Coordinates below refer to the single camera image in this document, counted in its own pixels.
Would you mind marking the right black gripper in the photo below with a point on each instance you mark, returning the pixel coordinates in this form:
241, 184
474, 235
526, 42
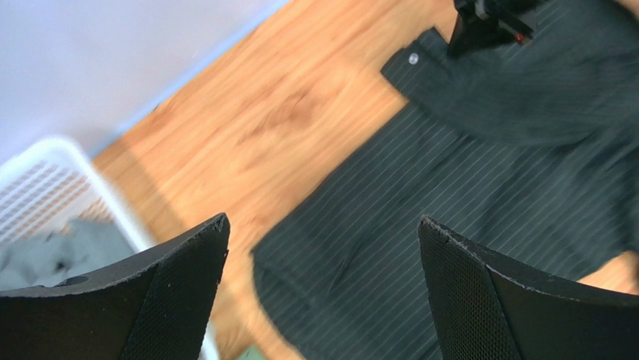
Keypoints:
486, 24

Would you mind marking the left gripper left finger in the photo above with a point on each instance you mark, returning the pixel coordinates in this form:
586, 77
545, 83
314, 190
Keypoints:
155, 304

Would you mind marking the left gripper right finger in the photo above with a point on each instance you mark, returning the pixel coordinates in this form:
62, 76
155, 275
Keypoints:
486, 305

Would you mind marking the dark pinstriped long sleeve shirt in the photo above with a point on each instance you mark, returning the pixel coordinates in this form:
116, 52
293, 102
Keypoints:
529, 150

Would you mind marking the grey shirt in basket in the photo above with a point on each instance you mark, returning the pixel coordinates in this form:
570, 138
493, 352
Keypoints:
48, 259

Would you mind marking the white plastic basket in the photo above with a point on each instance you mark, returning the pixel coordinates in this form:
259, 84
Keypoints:
51, 183

